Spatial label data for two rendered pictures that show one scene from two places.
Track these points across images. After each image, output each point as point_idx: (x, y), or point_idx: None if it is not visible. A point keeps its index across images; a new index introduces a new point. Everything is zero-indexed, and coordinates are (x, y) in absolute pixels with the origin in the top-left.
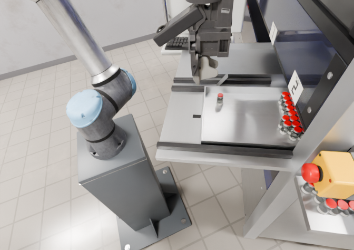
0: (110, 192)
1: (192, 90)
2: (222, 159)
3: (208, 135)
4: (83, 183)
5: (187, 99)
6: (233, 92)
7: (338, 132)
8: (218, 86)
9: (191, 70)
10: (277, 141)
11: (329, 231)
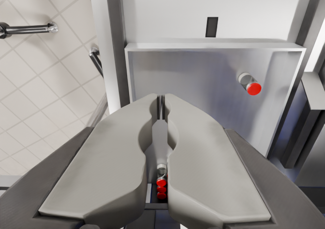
0: None
1: (309, 6)
2: (110, 80)
3: (157, 56)
4: None
5: None
6: (273, 107)
7: None
8: (300, 80)
9: (46, 157)
10: (154, 151)
11: None
